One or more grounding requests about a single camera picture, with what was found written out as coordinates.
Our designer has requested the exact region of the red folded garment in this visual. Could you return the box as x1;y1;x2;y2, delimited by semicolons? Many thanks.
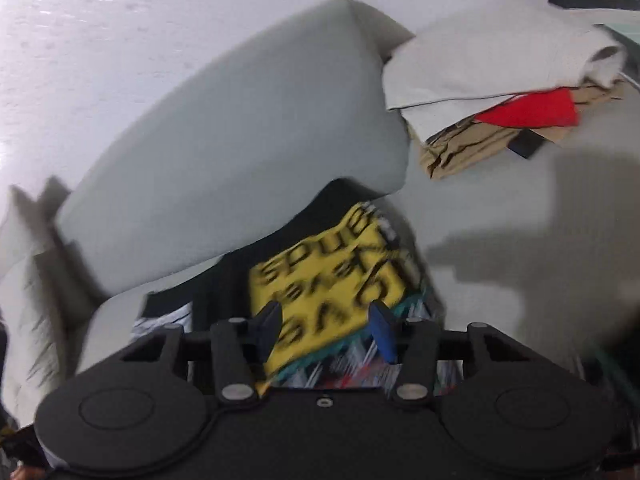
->
475;88;579;129

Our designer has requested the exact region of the black patterned knit sweater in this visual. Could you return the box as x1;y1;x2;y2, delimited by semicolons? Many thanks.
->
131;179;442;392

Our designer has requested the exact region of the grey sofa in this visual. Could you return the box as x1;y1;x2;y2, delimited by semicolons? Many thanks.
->
1;0;639;427

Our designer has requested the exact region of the tan folded garment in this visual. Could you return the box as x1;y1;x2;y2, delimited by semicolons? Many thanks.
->
419;79;626;180

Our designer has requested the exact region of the white folded garment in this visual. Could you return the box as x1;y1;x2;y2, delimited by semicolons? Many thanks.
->
382;3;627;141

